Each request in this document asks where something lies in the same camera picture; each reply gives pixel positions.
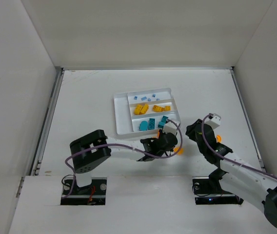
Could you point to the white divided plastic tray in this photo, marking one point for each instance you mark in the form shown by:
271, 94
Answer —
127, 123

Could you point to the yellow long duplo brick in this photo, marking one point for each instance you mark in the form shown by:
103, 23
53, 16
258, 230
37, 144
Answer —
157, 108

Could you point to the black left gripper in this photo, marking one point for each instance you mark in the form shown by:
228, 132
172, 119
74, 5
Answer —
167, 140

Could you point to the yellow small duplo brick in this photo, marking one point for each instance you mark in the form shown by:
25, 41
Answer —
167, 108

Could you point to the teal rounded duplo block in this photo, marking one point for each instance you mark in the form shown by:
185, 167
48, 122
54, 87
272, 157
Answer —
143, 126

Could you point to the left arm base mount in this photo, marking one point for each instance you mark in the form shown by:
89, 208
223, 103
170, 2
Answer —
90, 195

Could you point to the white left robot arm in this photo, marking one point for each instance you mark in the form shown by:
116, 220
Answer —
91, 150

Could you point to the orange curved lego piece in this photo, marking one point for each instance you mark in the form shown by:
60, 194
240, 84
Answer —
219, 139

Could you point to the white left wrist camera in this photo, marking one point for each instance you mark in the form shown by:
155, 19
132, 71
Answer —
171, 126

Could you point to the teal long duplo brick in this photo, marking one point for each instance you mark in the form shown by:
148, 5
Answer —
151, 124

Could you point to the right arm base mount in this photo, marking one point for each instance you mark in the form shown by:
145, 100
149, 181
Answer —
207, 190

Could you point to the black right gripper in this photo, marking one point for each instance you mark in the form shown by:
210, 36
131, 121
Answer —
199, 133

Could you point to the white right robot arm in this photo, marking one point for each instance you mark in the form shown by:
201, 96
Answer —
232, 174

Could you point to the orange half-round lego piece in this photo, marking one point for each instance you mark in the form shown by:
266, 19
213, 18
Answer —
178, 150

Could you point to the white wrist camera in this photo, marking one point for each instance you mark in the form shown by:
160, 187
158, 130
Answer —
171, 126
214, 121

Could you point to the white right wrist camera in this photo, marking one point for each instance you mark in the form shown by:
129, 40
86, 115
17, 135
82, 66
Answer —
214, 121

